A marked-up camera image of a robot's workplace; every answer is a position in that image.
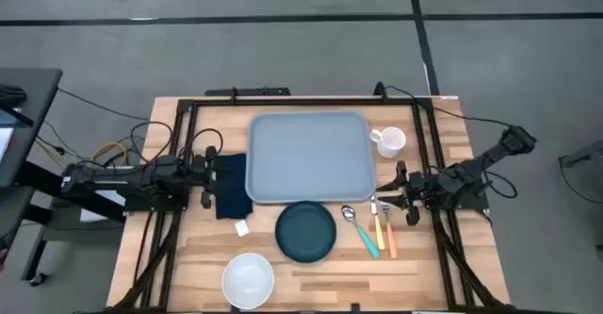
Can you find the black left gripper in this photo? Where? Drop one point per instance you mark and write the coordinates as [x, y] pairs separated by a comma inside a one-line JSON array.
[[202, 176]]

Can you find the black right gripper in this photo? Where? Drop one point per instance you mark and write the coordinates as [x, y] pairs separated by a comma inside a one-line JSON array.
[[421, 189]]

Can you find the dark blue cloth napkin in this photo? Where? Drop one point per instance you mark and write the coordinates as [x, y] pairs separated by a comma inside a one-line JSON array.
[[233, 201]]

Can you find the white mug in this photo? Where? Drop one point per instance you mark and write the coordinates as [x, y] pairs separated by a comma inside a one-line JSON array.
[[392, 142]]

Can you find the dark teal plate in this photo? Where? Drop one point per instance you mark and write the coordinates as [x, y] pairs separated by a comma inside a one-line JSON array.
[[306, 231]]

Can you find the white bowl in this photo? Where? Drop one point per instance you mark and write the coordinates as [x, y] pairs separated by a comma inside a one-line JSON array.
[[248, 281]]

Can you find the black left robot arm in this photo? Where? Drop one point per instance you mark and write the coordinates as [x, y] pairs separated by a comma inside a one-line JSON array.
[[118, 177]]

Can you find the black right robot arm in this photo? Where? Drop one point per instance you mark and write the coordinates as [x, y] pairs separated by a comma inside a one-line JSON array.
[[471, 168]]

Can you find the grey plastic tray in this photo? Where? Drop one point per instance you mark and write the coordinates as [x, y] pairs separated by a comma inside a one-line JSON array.
[[308, 156]]

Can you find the small white paper tag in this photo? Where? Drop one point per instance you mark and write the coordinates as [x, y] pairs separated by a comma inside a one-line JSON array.
[[242, 228]]

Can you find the black flat bar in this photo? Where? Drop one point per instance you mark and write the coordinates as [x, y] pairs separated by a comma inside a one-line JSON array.
[[247, 91]]

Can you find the white sheet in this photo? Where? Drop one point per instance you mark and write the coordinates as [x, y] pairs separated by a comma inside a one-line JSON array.
[[101, 212]]

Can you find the black desk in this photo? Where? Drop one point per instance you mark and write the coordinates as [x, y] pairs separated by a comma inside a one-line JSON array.
[[33, 97]]

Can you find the black device on desk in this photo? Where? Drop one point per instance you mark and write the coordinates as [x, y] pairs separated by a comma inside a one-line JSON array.
[[10, 96]]

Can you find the black metal rig frame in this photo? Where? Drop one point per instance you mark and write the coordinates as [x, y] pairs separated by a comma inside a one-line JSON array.
[[306, 102]]

